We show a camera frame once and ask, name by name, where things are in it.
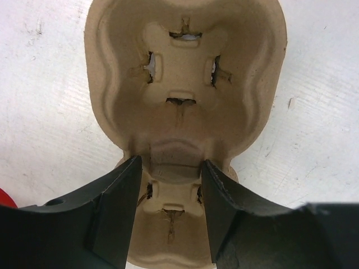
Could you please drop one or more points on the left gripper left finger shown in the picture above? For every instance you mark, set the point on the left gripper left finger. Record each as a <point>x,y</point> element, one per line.
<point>88,228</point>

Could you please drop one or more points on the brown pulp cup carrier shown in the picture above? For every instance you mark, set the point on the brown pulp cup carrier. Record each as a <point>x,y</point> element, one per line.
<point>177,83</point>

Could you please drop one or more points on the red cup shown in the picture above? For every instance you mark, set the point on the red cup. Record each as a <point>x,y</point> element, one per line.
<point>6,200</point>

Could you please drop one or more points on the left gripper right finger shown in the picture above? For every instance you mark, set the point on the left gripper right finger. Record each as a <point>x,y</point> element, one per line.
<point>246,230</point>

